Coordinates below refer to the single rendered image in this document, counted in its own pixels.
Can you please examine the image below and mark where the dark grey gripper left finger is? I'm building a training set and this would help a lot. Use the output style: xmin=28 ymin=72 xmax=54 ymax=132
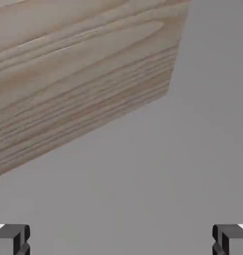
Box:
xmin=0 ymin=224 xmax=31 ymax=255

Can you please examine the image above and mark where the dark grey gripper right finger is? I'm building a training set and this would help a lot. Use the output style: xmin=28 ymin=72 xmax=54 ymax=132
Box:
xmin=212 ymin=224 xmax=243 ymax=255

